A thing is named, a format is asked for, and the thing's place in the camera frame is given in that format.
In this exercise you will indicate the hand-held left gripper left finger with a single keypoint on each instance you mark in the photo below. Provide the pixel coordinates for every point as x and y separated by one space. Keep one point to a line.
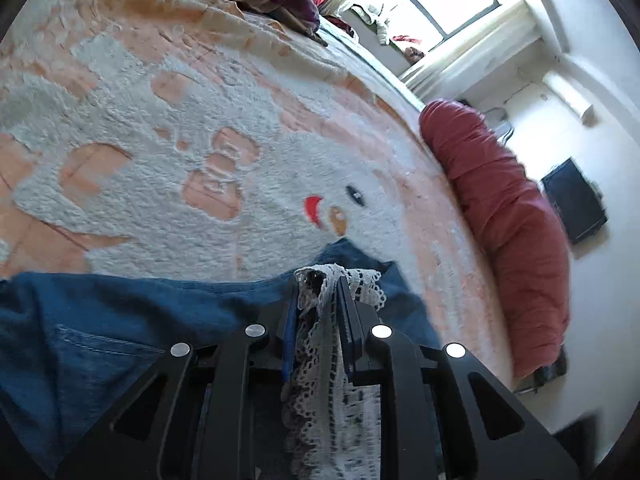
287 325

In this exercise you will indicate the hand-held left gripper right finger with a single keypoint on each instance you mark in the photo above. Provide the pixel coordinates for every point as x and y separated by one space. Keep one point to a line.
350 322

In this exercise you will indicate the blue pants with lace trim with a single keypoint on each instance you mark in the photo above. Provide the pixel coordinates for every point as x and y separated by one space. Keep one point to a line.
100 320

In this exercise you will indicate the red rolled bolster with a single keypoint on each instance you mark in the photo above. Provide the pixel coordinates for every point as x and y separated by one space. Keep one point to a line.
505 230

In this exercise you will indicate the dark item under bolster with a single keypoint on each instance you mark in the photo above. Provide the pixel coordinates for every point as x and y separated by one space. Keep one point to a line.
547 372

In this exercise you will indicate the peach and white quilted blanket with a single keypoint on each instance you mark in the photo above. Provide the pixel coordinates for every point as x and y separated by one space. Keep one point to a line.
200 135

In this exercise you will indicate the cream bed sheet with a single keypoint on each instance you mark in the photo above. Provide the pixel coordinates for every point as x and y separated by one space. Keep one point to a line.
360 65

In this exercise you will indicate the clothes on windowsill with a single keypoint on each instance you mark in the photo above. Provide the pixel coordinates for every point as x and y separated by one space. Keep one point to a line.
385 25

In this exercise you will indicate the black wall screen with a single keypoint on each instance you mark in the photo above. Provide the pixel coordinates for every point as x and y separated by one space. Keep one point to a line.
575 200

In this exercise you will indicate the white wall box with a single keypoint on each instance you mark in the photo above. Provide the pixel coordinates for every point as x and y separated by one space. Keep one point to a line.
570 97

